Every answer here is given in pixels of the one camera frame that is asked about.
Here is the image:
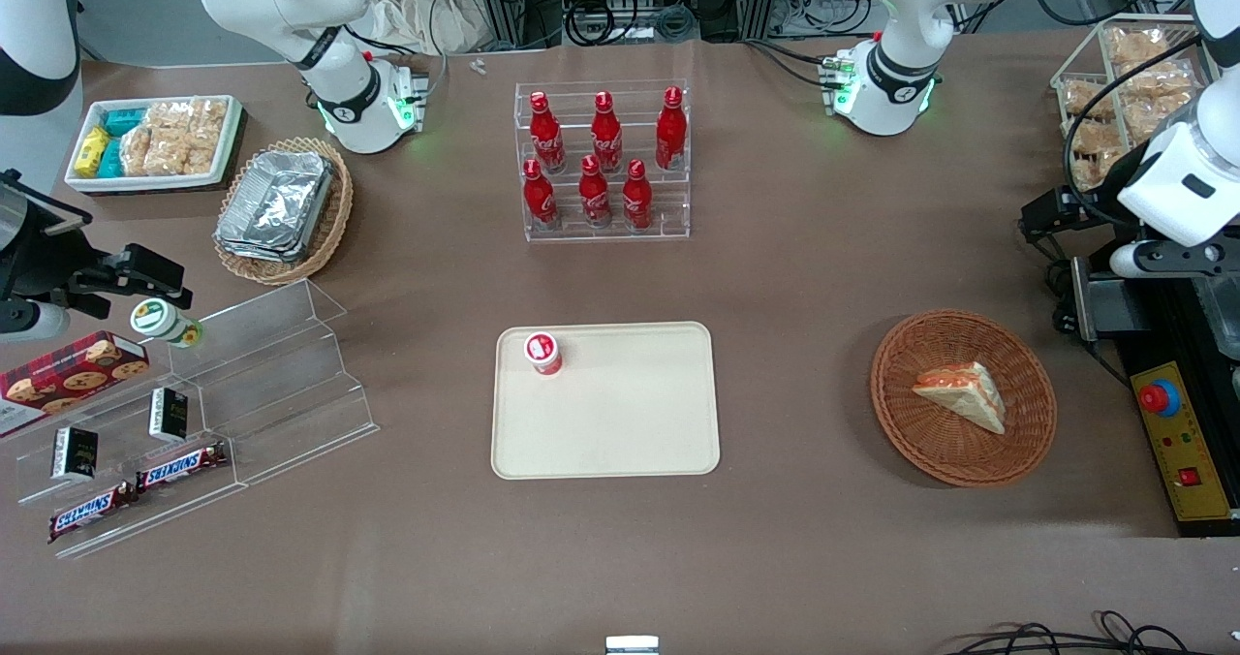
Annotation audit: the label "red cola bottle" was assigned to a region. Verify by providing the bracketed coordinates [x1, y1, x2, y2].
[621, 158, 655, 233]
[528, 91, 568, 174]
[655, 86, 689, 172]
[590, 91, 625, 173]
[522, 158, 561, 232]
[578, 154, 614, 229]

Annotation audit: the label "clear rice cracker bag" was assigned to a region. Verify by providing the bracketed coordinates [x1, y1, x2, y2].
[145, 101, 196, 177]
[120, 124, 156, 177]
[188, 99, 230, 176]

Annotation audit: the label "clear acrylic stepped shelf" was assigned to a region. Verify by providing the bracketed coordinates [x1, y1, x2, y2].
[165, 278, 381, 487]
[16, 345, 245, 562]

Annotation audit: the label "clear bag of pastries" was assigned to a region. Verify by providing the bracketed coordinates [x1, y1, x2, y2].
[1114, 62, 1200, 106]
[1069, 116, 1127, 159]
[1104, 27, 1175, 69]
[1060, 78, 1111, 119]
[1073, 147, 1132, 192]

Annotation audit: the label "beige cloth bag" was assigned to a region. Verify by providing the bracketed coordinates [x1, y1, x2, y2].
[366, 0, 487, 57]

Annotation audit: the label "small black snack box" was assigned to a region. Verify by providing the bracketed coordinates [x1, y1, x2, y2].
[50, 425, 101, 484]
[147, 387, 191, 445]

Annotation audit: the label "small red fruit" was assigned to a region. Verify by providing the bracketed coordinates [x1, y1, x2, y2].
[524, 330, 565, 377]

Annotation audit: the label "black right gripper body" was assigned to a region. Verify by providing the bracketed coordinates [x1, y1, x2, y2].
[0, 171, 102, 334]

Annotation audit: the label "white rectangular snack tray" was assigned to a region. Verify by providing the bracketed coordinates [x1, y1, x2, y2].
[64, 94, 244, 196]

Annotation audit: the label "oval tan wicker basket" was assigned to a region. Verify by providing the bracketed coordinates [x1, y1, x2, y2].
[212, 137, 355, 287]

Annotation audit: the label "red emergency stop button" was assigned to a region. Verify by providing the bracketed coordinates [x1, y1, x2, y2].
[1138, 379, 1184, 419]

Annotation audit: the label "yellow snack packet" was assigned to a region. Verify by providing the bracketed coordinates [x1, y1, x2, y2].
[75, 127, 111, 180]

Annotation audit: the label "round brown wicker basket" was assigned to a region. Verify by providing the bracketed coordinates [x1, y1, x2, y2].
[870, 309, 1058, 488]

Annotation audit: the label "coiled black cable bundle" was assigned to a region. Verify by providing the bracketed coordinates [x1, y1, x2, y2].
[566, 0, 700, 47]

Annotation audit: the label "Snickers chocolate bar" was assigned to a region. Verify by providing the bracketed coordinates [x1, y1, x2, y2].
[135, 441, 231, 494]
[47, 481, 140, 545]

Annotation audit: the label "red tartan cookie box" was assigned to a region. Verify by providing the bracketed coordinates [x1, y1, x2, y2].
[0, 330, 152, 441]

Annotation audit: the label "black floor cables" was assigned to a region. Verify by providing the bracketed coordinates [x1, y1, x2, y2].
[945, 610, 1240, 655]

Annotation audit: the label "triangle sandwich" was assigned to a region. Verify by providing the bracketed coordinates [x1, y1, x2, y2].
[912, 361, 1008, 436]

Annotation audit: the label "green and white cup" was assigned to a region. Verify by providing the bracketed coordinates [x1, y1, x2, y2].
[130, 297, 205, 351]

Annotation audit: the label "cream plastic tray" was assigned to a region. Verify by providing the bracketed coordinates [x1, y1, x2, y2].
[490, 321, 722, 481]

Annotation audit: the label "gray metal bracket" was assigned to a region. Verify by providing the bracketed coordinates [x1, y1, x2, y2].
[1069, 257, 1148, 343]

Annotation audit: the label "black and yellow control box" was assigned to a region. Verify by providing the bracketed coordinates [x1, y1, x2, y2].
[1112, 272, 1240, 540]

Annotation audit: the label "clear acrylic bottle rack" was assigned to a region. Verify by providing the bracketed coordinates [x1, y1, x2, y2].
[513, 78, 693, 243]

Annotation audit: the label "stack of foil trays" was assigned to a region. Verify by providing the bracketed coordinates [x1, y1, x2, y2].
[214, 149, 336, 265]

